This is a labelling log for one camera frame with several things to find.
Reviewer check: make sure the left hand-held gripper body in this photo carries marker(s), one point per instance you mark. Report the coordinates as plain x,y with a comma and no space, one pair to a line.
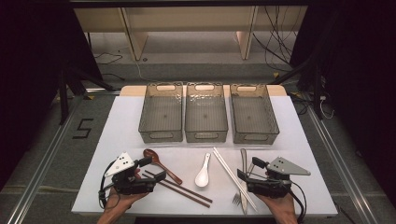
130,185

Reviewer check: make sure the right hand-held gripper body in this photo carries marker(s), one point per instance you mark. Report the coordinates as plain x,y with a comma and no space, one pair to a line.
271,186

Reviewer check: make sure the brown wooden spoon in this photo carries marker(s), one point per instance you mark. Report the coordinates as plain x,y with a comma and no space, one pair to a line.
149,153

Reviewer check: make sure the brown chopsticks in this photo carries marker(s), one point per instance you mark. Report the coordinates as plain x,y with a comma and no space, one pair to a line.
230,170

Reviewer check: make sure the white chopstick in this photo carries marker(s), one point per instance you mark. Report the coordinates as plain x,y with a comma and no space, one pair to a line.
227,170

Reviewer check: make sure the white ceramic spoon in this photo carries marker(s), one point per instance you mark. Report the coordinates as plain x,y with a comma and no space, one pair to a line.
202,179

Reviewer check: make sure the clear grey plastic bin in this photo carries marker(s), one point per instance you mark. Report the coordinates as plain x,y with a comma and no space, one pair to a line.
253,116
162,115
205,115

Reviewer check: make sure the person's left hand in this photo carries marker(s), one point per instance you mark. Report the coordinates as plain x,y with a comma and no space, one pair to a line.
120,202

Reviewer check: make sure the person's right hand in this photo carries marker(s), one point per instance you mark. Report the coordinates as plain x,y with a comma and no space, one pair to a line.
281,205

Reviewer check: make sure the white table sheet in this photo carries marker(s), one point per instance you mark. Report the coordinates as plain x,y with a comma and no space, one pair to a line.
186,155

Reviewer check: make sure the wooden table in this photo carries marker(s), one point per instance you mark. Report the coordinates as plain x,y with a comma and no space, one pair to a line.
280,90

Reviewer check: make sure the black metal stand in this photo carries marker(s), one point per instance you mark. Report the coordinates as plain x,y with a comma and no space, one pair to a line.
63,102
317,93

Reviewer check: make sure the black curtain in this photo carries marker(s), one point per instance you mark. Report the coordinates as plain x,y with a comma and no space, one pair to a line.
31,77
358,77

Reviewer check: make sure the beige wooden desk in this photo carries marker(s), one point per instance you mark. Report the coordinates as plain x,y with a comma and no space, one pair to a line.
186,18

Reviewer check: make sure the aluminium floor rail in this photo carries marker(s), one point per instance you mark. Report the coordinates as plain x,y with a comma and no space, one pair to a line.
342,168
40,174

